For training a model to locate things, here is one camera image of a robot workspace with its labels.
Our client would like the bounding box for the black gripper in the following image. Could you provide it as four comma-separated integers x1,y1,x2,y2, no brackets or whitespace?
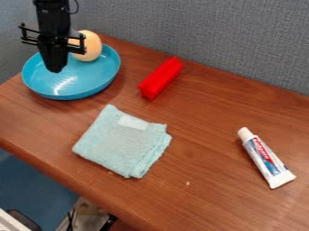
19,0,86,73

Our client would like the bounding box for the yellow orange ball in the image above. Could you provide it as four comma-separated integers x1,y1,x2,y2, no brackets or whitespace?
73,30,103,61

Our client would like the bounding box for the blue plate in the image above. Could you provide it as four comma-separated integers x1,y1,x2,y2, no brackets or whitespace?
22,44,121,100

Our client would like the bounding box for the red plastic block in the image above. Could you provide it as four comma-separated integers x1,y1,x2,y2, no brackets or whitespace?
138,57,184,100

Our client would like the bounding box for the light blue folded cloth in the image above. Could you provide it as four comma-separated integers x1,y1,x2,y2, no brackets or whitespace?
73,105,172,179

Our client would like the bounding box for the white toothpaste tube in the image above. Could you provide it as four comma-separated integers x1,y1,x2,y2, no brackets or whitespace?
239,127,296,189

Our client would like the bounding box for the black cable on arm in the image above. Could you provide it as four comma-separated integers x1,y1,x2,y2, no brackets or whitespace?
66,0,81,14

